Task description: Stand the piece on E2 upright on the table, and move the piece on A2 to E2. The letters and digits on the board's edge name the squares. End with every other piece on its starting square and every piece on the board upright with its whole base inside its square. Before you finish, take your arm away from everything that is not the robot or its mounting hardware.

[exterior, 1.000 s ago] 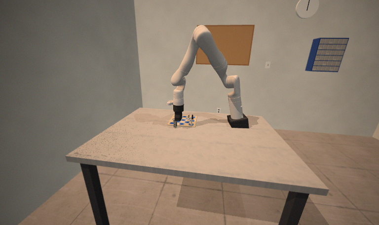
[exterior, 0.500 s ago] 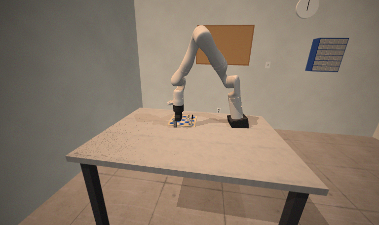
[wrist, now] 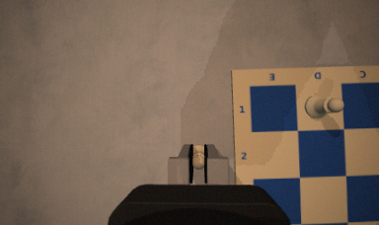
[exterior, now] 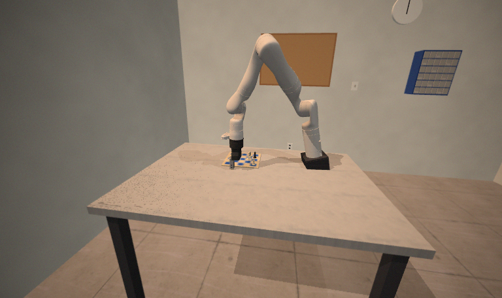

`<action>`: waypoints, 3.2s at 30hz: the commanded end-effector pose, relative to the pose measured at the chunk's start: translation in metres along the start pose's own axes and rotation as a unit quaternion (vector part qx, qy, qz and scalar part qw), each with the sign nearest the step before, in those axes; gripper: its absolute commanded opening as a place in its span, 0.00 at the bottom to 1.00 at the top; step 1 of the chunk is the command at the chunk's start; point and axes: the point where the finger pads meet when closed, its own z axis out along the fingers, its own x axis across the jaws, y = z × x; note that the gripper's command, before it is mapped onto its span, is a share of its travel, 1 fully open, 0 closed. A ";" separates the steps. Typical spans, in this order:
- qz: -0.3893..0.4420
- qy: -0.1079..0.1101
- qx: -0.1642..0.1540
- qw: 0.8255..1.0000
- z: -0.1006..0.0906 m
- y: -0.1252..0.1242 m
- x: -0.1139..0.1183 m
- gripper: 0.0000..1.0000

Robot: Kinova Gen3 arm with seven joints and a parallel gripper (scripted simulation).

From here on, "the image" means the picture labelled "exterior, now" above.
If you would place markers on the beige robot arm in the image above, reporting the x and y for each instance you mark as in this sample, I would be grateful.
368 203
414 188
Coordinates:
268 51

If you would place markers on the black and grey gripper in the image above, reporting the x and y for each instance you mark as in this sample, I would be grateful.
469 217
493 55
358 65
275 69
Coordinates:
235 143

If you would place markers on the blue and tan chessboard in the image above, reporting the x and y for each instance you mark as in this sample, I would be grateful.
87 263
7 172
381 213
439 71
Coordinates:
243 162

